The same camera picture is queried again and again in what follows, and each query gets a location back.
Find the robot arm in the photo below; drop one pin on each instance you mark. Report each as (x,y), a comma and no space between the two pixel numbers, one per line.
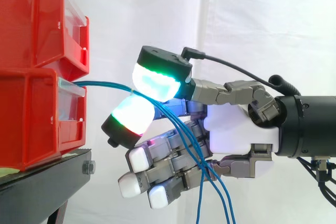
(307,125)

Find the black stand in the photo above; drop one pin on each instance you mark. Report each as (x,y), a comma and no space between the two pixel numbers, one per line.
(39,190)

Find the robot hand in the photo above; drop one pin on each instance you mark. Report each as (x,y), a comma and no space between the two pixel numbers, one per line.
(231,127)

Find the red plastic bin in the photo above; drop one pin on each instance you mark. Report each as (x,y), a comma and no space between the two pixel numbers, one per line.
(29,119)
(31,19)

